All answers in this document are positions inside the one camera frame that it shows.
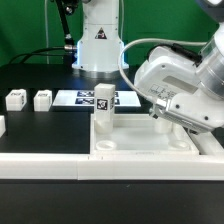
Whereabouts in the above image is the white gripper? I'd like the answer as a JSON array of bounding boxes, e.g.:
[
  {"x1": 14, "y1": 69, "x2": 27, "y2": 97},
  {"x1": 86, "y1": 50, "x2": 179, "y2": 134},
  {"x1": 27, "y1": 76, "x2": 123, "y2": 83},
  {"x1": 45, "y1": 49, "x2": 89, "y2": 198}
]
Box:
[{"x1": 134, "y1": 46, "x2": 224, "y2": 133}]

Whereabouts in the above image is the white square table top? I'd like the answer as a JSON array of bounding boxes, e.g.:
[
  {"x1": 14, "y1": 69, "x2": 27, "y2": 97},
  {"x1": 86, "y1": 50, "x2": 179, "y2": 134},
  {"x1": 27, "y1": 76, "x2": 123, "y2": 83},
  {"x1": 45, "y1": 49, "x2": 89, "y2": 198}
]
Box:
[{"x1": 90, "y1": 114, "x2": 199, "y2": 156}]

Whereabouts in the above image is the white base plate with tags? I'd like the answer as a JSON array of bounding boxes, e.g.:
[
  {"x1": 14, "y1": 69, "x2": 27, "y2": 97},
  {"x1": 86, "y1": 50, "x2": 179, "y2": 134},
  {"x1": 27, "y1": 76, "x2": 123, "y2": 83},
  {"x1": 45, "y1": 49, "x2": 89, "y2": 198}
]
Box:
[{"x1": 53, "y1": 90, "x2": 140, "y2": 107}]

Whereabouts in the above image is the black cable on table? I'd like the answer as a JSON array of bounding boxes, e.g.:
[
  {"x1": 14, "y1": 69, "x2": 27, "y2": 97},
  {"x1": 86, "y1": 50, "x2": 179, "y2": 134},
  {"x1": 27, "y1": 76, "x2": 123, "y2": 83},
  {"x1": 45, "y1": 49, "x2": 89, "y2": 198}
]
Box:
[{"x1": 7, "y1": 46, "x2": 78, "y2": 65}]

